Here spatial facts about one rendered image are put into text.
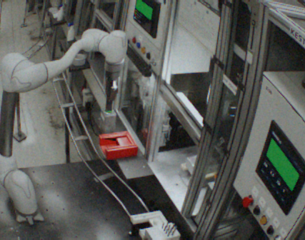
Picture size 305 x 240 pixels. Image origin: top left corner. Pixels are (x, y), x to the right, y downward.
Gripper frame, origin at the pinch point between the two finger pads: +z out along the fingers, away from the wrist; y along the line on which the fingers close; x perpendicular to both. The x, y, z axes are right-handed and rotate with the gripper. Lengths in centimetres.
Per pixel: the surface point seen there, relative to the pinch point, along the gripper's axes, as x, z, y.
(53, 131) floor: 4, 107, 124
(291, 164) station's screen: -7, -59, -122
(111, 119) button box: -0.3, 6.4, -3.9
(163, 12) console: -10, -63, -24
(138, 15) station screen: -7, -52, -3
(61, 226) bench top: 43, 39, -45
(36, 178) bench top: 48, 39, -6
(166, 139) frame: -22.9, 10.1, -20.7
